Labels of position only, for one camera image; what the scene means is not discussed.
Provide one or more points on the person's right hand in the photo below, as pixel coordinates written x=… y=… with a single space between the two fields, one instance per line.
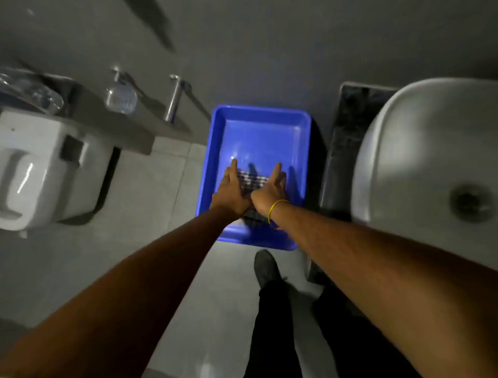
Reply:
x=268 y=192

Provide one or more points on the person's left hand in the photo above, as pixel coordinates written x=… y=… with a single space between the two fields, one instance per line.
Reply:
x=229 y=192

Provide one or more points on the checkered cleaning cloth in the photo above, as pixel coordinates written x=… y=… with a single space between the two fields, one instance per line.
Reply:
x=253 y=180

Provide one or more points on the person's left forearm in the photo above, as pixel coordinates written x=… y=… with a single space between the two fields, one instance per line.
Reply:
x=128 y=296

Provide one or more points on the person's right forearm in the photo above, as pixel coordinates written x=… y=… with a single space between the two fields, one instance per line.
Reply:
x=393 y=280

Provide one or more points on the yellow wristband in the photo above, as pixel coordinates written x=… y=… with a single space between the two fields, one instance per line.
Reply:
x=277 y=202

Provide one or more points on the blue plastic tray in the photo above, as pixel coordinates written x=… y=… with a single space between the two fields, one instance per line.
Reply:
x=260 y=136

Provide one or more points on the grey shoe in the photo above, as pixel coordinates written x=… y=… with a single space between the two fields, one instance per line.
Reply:
x=267 y=268

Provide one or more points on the dark granite vanity counter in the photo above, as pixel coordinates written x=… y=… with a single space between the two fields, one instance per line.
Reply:
x=342 y=155

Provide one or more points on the chrome bidet sprayer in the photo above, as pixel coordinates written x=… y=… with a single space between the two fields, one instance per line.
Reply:
x=174 y=99

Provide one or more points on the grey tiled ledge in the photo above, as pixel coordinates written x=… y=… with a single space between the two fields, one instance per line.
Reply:
x=116 y=124

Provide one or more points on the black trousers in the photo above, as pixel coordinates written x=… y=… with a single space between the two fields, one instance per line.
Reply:
x=272 y=335

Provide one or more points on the clear soap dispenser bottle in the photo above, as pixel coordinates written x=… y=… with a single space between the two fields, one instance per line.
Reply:
x=121 y=97

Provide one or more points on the white ceramic sink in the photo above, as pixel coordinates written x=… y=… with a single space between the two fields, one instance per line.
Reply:
x=420 y=152

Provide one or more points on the white toilet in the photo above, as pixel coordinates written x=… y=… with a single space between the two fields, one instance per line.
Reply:
x=43 y=171

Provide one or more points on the metal sink drain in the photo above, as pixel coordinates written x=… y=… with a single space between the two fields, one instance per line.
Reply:
x=471 y=202

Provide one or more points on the clear plastic bottle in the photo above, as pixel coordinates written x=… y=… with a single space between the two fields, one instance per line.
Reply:
x=31 y=91

